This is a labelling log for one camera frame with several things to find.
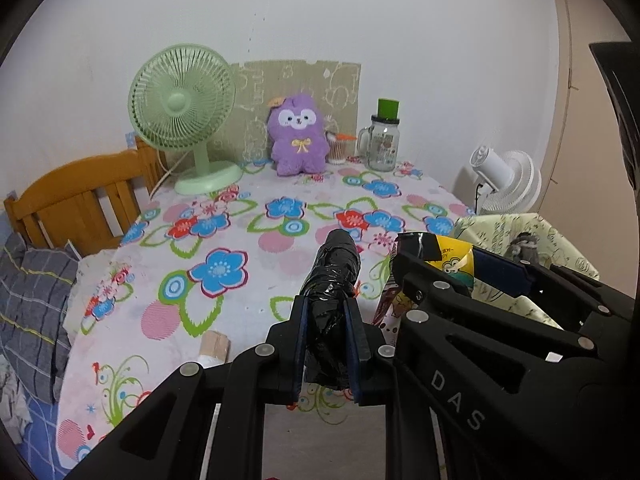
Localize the white floor fan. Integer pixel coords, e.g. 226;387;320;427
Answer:
470;145;541;214

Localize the grey plaid pillow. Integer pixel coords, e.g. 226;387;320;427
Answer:
1;233;79;404

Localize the cotton swab jar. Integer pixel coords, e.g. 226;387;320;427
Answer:
326;131;357;165

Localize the green desk fan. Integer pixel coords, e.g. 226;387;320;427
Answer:
128;44;242;196

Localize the green cup on jar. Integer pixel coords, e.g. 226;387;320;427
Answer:
376;99;399;122

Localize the glass mason jar mug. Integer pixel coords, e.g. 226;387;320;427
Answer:
356;115;400;172

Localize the grey sock bundle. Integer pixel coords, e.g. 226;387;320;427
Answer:
504;232;539;263

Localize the yellow cartoon snack pack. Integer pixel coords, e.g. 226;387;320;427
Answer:
372;232;474;341

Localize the yellow patterned fabric storage box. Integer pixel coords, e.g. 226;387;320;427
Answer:
450;214;600;328

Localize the purple plush toy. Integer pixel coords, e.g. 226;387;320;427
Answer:
267;93;330;177

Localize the beige wardrobe door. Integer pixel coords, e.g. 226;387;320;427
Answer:
538;0;639;296

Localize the floral tablecloth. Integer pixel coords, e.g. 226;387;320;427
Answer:
56;162;469;468

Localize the crumpled white cloth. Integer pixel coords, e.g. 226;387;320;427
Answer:
0;356;32;445

